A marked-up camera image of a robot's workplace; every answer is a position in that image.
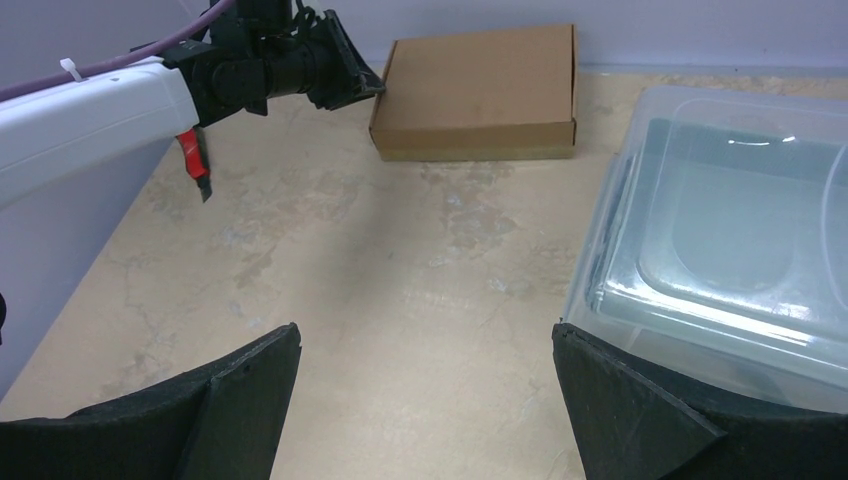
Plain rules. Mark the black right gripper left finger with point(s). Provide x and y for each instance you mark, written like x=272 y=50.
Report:
x=222 y=420

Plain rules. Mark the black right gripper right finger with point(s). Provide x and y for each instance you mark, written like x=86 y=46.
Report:
x=633 y=419

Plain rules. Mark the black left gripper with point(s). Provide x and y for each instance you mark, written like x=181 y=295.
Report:
x=320 y=62

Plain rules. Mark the brown cardboard express box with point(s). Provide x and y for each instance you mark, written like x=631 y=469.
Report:
x=496 y=95

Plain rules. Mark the red black utility knife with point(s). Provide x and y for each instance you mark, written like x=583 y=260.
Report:
x=197 y=160

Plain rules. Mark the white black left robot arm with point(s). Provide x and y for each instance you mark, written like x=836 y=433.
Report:
x=236 y=56

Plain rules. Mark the clear plastic storage bin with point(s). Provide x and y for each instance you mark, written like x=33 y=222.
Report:
x=718 y=244

